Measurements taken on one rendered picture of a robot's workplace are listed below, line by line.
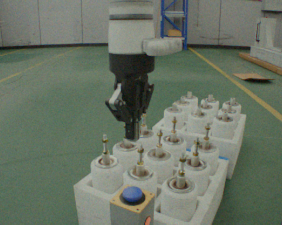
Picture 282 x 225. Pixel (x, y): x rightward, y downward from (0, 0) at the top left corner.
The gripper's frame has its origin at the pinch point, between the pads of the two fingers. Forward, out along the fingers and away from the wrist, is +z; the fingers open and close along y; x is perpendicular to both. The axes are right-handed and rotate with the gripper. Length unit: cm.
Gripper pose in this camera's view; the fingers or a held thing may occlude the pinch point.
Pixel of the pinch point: (132, 130)
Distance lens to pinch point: 46.3
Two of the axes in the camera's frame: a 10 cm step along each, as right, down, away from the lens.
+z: 0.1, 9.4, 3.4
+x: 8.7, 1.6, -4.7
